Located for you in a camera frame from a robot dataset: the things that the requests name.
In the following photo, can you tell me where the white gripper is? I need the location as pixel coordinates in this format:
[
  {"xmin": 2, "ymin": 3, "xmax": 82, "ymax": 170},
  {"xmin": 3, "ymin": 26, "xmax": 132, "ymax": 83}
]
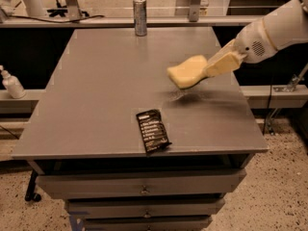
[{"xmin": 204, "ymin": 19, "xmax": 277, "ymax": 78}]

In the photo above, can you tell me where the yellow sponge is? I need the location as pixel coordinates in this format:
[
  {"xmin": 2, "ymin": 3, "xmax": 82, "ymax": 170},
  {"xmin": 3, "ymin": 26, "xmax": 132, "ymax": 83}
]
[{"xmin": 167, "ymin": 55, "xmax": 208, "ymax": 90}]

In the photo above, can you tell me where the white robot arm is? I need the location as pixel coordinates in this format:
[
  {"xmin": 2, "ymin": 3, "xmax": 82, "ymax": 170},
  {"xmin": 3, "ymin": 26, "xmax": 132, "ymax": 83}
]
[{"xmin": 202, "ymin": 0, "xmax": 308, "ymax": 78}]

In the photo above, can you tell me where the black rxbar chocolate wrapper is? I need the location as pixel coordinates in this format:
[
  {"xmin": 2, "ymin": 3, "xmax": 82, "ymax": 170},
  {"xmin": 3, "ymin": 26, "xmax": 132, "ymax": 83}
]
[{"xmin": 136, "ymin": 109, "xmax": 171, "ymax": 153}]

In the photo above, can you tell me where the silver drink can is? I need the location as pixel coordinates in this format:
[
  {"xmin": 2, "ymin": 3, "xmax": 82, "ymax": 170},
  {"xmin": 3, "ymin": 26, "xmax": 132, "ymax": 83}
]
[{"xmin": 133, "ymin": 0, "xmax": 147, "ymax": 37}]

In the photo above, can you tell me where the grey drawer cabinet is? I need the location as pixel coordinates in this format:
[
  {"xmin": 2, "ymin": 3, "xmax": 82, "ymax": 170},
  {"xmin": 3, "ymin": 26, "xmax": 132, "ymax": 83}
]
[{"xmin": 13, "ymin": 28, "xmax": 267, "ymax": 231}]

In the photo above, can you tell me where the middle grey drawer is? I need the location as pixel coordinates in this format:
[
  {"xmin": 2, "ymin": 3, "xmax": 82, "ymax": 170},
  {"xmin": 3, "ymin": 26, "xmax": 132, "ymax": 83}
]
[{"xmin": 65, "ymin": 196, "xmax": 224, "ymax": 218}]

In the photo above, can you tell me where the grey drawer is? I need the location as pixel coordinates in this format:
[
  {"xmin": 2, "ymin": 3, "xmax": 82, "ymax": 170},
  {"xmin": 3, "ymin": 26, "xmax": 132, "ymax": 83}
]
[
  {"xmin": 84, "ymin": 216, "xmax": 212, "ymax": 231},
  {"xmin": 65, "ymin": 196, "xmax": 224, "ymax": 218},
  {"xmin": 37, "ymin": 169, "xmax": 246, "ymax": 199}
]

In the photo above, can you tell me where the bottom grey drawer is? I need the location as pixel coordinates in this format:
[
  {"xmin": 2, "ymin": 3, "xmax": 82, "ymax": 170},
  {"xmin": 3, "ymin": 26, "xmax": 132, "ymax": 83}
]
[{"xmin": 84, "ymin": 216, "xmax": 212, "ymax": 231}]

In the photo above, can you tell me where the top grey drawer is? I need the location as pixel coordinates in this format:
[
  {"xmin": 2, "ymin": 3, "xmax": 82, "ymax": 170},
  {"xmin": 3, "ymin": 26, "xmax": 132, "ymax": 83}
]
[{"xmin": 37, "ymin": 169, "xmax": 246, "ymax": 199}]

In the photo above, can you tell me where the white spray bottle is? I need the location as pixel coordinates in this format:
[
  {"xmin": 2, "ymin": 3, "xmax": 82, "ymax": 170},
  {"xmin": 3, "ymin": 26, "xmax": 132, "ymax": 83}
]
[{"xmin": 0, "ymin": 65, "xmax": 26, "ymax": 99}]

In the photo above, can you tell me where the blue tape strip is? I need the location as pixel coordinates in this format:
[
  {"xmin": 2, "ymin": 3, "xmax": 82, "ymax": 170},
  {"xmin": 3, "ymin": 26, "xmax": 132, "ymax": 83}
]
[{"xmin": 68, "ymin": 211, "xmax": 89, "ymax": 231}]

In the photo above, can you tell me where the black caster wheel leg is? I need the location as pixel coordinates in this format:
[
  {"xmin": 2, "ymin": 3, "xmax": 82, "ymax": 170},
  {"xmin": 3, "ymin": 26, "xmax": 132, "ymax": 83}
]
[{"xmin": 25, "ymin": 170, "xmax": 41, "ymax": 202}]

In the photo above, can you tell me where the grey metal rail frame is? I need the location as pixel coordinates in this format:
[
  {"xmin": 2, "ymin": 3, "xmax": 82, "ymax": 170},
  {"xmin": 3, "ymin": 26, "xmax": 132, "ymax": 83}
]
[{"xmin": 0, "ymin": 14, "xmax": 264, "ymax": 29}]

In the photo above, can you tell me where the black cable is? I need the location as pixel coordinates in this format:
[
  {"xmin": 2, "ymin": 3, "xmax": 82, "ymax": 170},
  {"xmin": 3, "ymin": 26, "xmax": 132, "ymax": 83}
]
[{"xmin": 9, "ymin": 13, "xmax": 106, "ymax": 24}]

